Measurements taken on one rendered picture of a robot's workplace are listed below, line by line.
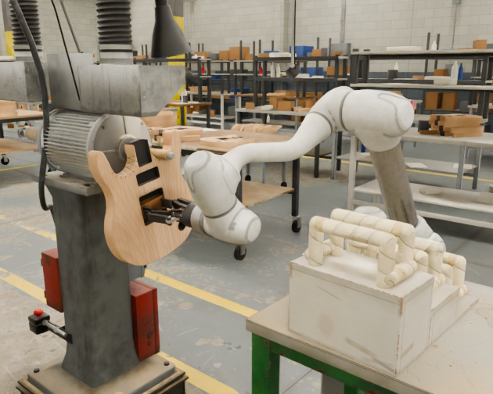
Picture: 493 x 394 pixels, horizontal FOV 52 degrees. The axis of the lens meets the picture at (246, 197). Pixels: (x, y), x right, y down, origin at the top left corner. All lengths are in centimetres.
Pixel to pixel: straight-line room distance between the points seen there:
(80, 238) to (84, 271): 13
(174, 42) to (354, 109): 60
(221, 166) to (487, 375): 75
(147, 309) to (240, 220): 95
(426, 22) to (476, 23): 112
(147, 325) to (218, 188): 107
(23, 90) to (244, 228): 104
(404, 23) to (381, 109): 1161
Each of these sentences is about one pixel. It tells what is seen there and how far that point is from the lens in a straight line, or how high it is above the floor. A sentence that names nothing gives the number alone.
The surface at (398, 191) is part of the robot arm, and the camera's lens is 178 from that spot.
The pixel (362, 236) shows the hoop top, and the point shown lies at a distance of 103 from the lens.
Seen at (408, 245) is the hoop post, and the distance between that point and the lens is 108.
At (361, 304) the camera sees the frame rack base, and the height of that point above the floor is 106.
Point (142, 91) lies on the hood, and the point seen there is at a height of 146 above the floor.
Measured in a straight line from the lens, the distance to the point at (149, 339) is 227.
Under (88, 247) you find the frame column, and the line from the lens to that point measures 196.
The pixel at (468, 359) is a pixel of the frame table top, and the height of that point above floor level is 93.
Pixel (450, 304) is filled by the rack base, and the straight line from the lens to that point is 127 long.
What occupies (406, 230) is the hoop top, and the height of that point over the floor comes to 120.
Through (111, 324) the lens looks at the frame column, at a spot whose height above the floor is 53.
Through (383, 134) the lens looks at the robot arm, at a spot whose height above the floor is 132.
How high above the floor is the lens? 152
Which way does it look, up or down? 14 degrees down
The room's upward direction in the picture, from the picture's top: straight up
